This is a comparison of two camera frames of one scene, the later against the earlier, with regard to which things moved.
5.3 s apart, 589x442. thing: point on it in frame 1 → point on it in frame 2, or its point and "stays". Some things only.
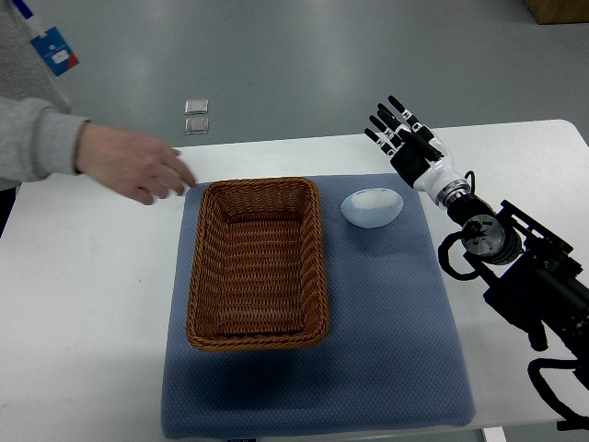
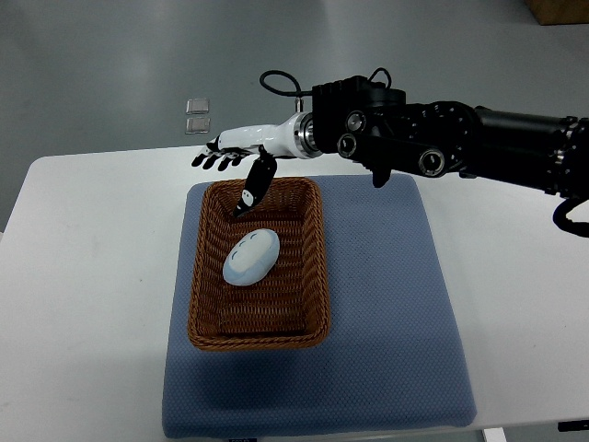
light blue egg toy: [373, 207] → [251, 257]
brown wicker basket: [257, 272] stays
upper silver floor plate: [197, 106] stays
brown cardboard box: [559, 11] stays
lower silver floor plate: [196, 126] stays
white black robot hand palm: [428, 176] → [294, 137]
